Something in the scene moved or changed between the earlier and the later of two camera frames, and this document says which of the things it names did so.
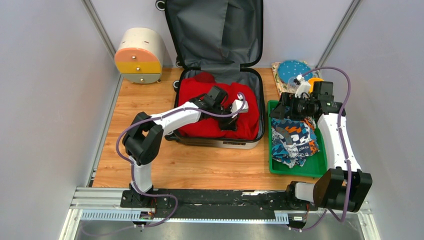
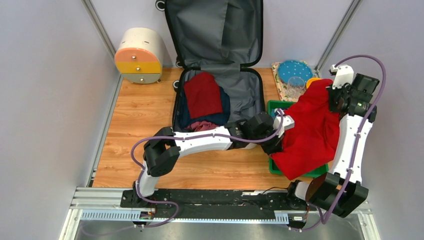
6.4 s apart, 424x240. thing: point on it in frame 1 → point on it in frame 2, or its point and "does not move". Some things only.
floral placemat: (282, 86) does not move
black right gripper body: (300, 108) → (335, 95)
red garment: (202, 84) → (313, 140)
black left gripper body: (221, 111) → (269, 146)
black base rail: (215, 204) does not move
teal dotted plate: (292, 68) does not move
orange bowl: (311, 81) does not move
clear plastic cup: (291, 86) does not move
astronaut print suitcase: (225, 37) does not move
